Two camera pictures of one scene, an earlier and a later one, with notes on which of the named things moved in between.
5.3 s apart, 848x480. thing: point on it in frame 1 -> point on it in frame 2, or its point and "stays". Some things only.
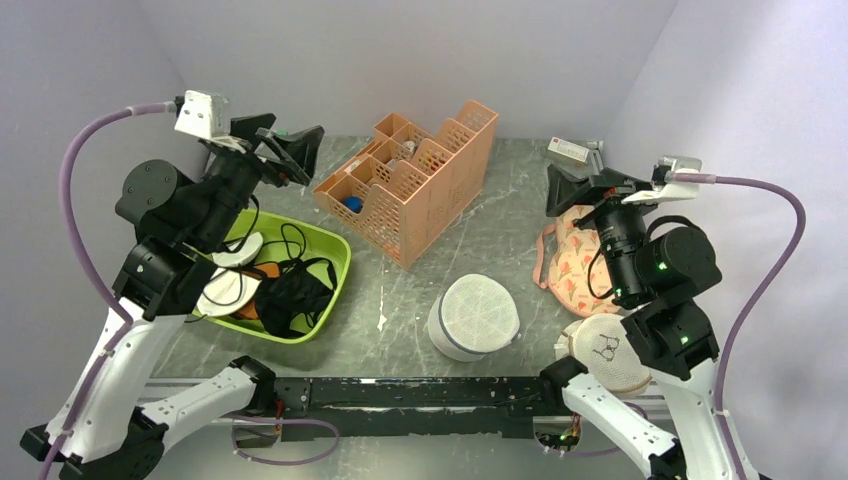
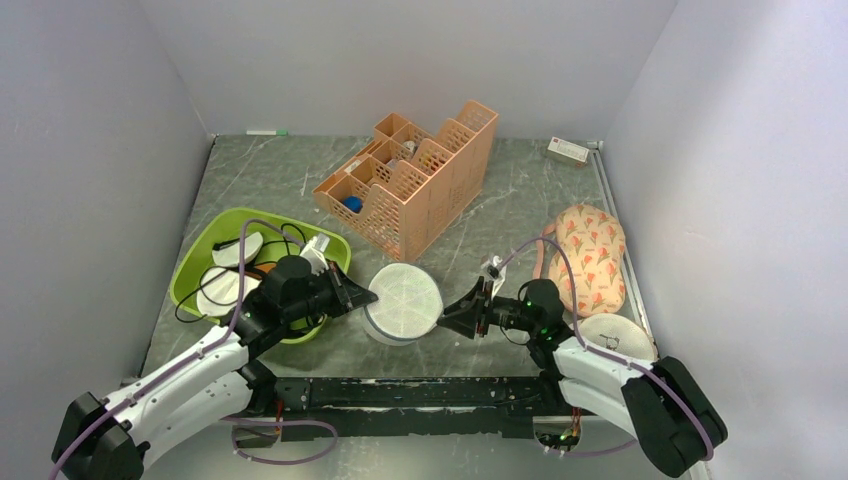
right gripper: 562,192 -> 465,320
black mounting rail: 358,406 stays
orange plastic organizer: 403,186 stays
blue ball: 354,203 stays
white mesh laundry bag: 473,316 -> 409,304
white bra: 228,290 stays
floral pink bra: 578,268 stays
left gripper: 298,152 -> 346,294
